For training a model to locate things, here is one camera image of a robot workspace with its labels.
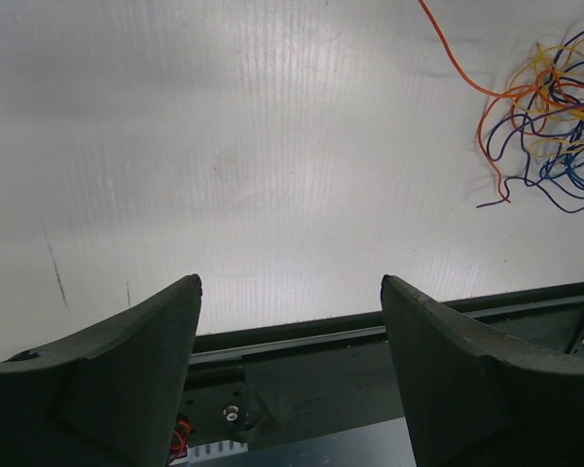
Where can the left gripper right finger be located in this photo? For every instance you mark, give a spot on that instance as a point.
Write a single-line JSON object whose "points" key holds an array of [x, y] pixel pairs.
{"points": [[475, 396]]}

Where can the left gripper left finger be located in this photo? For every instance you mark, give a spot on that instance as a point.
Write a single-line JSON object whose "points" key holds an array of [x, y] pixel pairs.
{"points": [[107, 395]]}

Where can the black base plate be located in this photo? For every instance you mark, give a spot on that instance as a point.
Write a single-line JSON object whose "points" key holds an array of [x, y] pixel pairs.
{"points": [[325, 393]]}

